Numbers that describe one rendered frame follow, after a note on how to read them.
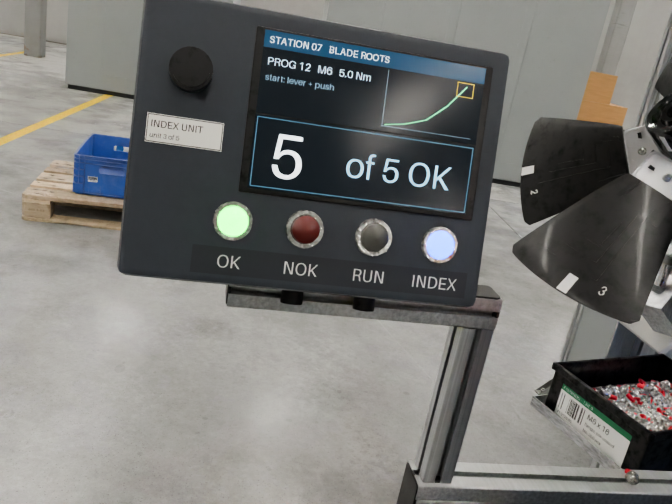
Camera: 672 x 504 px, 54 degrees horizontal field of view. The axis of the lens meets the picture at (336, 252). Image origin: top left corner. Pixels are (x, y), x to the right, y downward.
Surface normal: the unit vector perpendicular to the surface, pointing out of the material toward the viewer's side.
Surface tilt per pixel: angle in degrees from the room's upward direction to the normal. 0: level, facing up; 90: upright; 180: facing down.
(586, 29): 90
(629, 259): 47
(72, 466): 0
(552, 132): 77
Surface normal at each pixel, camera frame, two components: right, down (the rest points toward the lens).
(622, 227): -0.20, -0.41
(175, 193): 0.20, 0.10
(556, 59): 0.06, 0.33
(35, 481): 0.18, -0.93
